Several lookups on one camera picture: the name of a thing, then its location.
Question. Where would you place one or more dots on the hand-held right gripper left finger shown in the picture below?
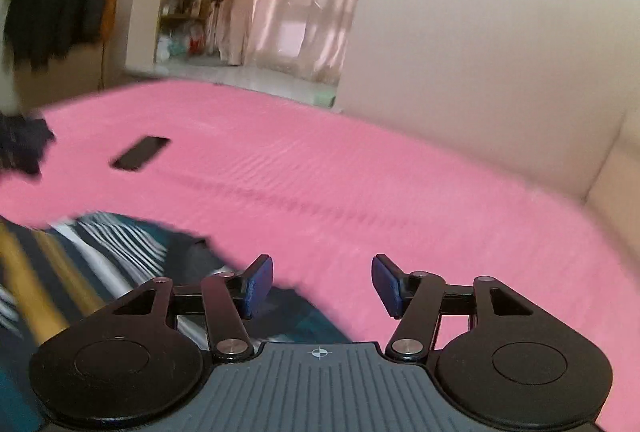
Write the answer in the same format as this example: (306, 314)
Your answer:
(257, 286)

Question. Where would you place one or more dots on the black phone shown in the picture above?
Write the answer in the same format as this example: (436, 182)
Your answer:
(140, 152)

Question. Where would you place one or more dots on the dark crumpled cloth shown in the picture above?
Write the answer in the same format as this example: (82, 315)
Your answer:
(22, 146)

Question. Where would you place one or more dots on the striped knit shirt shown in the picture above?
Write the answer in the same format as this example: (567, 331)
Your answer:
(75, 262)

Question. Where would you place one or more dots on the beige headboard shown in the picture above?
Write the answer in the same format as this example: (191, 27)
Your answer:
(617, 192)

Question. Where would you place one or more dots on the pink bed blanket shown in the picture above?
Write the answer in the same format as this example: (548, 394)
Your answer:
(325, 192)

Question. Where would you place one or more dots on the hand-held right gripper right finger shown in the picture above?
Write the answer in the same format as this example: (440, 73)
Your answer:
(387, 286)

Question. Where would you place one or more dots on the cluttered shelf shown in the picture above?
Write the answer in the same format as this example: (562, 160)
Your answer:
(185, 31)

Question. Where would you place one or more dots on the small green object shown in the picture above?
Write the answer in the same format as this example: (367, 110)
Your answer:
(321, 99)

